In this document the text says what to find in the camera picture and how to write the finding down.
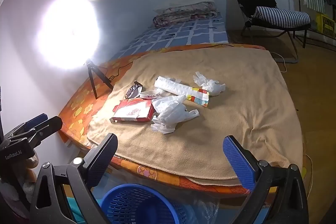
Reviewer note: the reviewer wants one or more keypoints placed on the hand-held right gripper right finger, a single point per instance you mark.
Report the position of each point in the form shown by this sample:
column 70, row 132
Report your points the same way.
column 239, row 158

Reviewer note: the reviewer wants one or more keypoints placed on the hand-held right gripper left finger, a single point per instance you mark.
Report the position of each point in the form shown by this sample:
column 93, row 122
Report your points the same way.
column 105, row 155

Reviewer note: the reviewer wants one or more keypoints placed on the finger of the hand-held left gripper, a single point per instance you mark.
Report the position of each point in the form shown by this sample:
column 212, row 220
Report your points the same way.
column 50, row 127
column 39, row 118

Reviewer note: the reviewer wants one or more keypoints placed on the blue plastic basket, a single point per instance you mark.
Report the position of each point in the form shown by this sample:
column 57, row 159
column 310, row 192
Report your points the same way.
column 126, row 203

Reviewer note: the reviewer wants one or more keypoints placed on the red cardboard box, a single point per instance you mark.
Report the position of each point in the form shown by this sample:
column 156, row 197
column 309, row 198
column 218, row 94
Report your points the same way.
column 131, row 111

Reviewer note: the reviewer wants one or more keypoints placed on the black packet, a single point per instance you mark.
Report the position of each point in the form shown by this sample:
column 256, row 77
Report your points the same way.
column 132, row 90

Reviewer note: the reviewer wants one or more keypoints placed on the white paper band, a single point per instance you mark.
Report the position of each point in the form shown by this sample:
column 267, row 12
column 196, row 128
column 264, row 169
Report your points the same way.
column 149, row 95

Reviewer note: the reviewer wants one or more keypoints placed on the white tissue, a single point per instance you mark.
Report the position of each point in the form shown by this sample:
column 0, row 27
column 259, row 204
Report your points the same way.
column 212, row 86

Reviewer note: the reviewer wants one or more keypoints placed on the white plastic bag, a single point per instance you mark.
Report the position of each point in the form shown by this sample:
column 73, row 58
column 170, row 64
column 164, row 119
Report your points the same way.
column 168, row 111

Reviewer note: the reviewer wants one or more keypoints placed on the white wrapper with colourful print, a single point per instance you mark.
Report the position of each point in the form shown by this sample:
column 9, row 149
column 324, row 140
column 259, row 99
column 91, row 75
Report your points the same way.
column 173, row 88

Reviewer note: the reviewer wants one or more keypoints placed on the person's left hand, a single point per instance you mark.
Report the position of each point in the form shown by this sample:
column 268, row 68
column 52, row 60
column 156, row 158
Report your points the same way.
column 31, row 161

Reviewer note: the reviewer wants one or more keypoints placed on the orange floral tablecloth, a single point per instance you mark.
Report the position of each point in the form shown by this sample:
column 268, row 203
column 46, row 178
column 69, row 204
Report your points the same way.
column 78, row 108

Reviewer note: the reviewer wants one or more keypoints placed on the beige towel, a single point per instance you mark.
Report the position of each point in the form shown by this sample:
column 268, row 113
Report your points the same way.
column 210, row 129

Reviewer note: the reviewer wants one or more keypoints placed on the clear plastic sheet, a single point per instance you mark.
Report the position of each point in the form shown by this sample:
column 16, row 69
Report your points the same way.
column 202, row 208

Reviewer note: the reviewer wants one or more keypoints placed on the black tripod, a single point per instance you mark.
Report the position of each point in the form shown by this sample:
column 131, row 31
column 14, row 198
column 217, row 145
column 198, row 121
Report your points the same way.
column 92, row 77

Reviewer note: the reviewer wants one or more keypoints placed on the bright white lamp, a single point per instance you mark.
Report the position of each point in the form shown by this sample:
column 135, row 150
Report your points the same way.
column 68, row 29

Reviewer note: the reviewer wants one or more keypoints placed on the blue checkered bed sheet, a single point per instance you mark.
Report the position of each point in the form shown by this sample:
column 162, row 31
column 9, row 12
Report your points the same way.
column 183, row 29

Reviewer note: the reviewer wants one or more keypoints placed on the striped cushion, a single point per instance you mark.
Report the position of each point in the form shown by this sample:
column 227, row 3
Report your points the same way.
column 283, row 16

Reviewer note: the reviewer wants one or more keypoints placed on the yellow crate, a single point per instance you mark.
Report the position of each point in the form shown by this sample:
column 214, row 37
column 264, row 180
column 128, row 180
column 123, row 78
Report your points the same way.
column 326, row 24

